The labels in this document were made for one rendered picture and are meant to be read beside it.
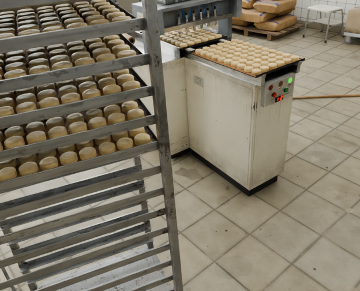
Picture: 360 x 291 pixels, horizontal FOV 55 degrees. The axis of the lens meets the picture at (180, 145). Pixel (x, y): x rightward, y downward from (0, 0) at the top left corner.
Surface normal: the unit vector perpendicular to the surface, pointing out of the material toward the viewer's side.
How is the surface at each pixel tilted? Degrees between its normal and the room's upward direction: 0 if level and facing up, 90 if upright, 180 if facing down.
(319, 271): 0
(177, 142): 90
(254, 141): 90
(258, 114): 90
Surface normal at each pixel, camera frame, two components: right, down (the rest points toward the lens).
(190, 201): -0.06, -0.84
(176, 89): 0.56, 0.41
